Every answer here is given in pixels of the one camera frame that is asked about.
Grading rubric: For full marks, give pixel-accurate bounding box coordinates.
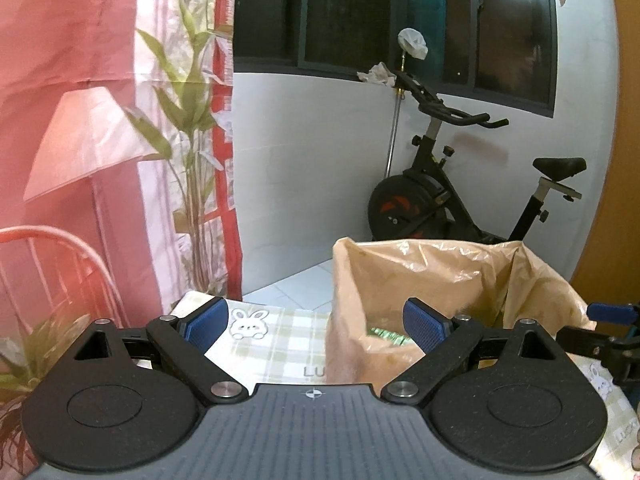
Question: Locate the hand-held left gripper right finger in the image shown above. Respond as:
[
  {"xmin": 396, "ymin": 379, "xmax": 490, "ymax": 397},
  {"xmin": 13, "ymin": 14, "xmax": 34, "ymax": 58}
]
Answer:
[{"xmin": 381, "ymin": 298, "xmax": 558, "ymax": 405}]

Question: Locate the crumpled white cloth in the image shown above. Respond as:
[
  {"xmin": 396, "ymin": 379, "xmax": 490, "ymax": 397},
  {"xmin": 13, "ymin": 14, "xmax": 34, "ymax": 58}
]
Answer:
[{"xmin": 356, "ymin": 61, "xmax": 399, "ymax": 86}]

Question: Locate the white plastic bag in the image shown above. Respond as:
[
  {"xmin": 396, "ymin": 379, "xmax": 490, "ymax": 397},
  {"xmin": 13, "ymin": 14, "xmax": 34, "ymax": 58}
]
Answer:
[{"xmin": 397, "ymin": 27, "xmax": 429, "ymax": 60}]

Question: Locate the tan plastic bag liner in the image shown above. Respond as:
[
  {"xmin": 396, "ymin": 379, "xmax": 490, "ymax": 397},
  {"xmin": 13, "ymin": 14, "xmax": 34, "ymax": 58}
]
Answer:
[{"xmin": 325, "ymin": 237, "xmax": 598, "ymax": 386}]

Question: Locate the wooden door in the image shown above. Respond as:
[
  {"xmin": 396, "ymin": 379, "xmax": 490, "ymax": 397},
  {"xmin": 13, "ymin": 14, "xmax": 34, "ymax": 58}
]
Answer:
[{"xmin": 570, "ymin": 135, "xmax": 640, "ymax": 311}]

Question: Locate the black exercise bike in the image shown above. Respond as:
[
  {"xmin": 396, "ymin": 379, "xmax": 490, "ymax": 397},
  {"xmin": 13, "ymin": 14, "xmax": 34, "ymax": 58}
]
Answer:
[{"xmin": 367, "ymin": 70, "xmax": 587, "ymax": 246}]

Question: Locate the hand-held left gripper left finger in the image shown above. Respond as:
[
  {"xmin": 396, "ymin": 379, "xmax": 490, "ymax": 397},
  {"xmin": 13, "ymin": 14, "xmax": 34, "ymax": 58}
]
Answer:
[{"xmin": 74, "ymin": 297, "xmax": 248, "ymax": 405}]

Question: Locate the pink printed curtain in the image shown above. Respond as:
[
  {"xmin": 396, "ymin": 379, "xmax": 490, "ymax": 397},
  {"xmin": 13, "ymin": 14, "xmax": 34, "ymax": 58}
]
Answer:
[{"xmin": 0, "ymin": 0, "xmax": 246, "ymax": 480}]

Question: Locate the green snack packet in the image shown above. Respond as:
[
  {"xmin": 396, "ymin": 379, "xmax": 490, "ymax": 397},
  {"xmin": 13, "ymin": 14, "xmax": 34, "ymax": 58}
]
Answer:
[{"xmin": 365, "ymin": 322, "xmax": 418, "ymax": 349}]

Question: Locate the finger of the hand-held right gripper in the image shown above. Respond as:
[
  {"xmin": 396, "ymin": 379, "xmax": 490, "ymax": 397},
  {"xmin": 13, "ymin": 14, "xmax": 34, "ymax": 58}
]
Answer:
[
  {"xmin": 587, "ymin": 302, "xmax": 640, "ymax": 326},
  {"xmin": 558, "ymin": 325, "xmax": 609, "ymax": 356}
]

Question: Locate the metal pole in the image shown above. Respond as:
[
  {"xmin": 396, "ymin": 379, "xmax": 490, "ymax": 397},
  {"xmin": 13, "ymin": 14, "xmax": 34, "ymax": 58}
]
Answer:
[{"xmin": 385, "ymin": 55, "xmax": 407, "ymax": 181}]

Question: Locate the checkered bunny tablecloth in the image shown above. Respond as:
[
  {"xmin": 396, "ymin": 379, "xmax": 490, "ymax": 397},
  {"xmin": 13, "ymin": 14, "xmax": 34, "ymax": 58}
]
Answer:
[{"xmin": 170, "ymin": 290, "xmax": 640, "ymax": 480}]

